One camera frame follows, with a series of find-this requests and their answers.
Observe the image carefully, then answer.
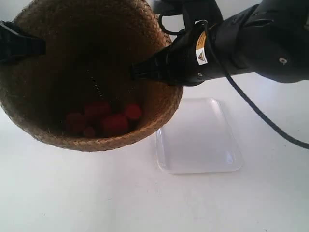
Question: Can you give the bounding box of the red cylinder centre large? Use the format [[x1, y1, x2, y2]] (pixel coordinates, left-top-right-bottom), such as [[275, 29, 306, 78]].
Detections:
[[100, 114, 128, 136]]

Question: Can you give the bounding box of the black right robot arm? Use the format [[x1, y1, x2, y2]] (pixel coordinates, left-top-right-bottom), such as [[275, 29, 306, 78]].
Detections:
[[131, 0, 309, 86]]

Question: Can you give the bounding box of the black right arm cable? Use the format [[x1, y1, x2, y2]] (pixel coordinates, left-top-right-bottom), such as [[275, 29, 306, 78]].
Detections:
[[158, 13, 309, 148]]

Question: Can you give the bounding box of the brown woven straw basket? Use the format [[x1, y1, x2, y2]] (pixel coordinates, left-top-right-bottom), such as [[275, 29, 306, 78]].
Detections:
[[0, 0, 183, 152]]

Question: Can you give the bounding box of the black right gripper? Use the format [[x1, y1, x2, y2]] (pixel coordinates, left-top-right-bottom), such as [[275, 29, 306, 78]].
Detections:
[[130, 20, 232, 86]]

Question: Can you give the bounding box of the white rectangular plastic tray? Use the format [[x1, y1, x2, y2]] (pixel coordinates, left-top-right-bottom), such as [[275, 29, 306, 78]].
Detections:
[[155, 98, 243, 174]]

